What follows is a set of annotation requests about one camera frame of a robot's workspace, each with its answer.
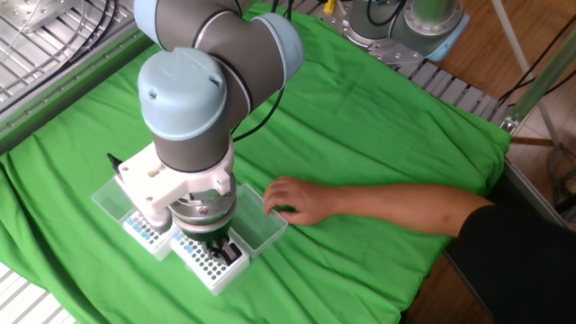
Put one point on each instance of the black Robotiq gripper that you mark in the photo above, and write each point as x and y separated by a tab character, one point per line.
207	236

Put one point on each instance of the white pipette tip box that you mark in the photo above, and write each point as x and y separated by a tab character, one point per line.
216	279
155	247

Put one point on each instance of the blue pipette tip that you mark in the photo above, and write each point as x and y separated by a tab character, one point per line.
137	228
189	247
177	236
145	235
129	221

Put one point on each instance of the silver grey UR5 robot arm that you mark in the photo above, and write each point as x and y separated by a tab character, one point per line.
202	99

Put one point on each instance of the person's right hand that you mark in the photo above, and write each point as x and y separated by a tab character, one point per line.
315	202

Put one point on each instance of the green table cloth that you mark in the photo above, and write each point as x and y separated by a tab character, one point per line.
360	135

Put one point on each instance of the yellow plastic clip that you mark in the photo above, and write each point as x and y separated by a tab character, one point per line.
330	6

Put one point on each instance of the silver metal mounting plate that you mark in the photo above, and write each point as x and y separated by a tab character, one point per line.
31	13

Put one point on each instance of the white metal pole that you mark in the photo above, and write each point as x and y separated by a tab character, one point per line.
516	49

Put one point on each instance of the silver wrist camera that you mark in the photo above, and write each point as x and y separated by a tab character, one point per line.
159	220

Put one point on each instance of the white printed camera mount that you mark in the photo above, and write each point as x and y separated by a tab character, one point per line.
148	180

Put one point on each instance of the silver corner bracket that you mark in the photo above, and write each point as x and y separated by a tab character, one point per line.
508	125

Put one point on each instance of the green covered frame post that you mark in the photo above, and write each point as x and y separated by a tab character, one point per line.
544	75

